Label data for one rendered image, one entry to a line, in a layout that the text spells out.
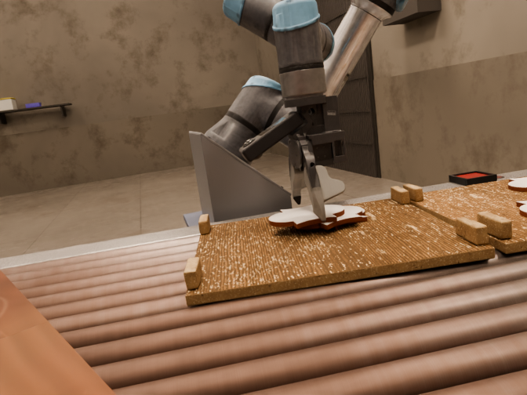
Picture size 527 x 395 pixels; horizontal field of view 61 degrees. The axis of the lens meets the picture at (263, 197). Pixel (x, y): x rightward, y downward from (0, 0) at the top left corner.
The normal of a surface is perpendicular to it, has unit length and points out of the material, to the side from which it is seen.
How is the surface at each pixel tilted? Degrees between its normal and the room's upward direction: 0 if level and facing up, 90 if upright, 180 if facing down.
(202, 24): 90
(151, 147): 90
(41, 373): 0
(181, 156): 90
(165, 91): 90
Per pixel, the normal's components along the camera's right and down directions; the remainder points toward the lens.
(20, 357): -0.14, -0.97
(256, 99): -0.12, -0.09
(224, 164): 0.26, 0.16
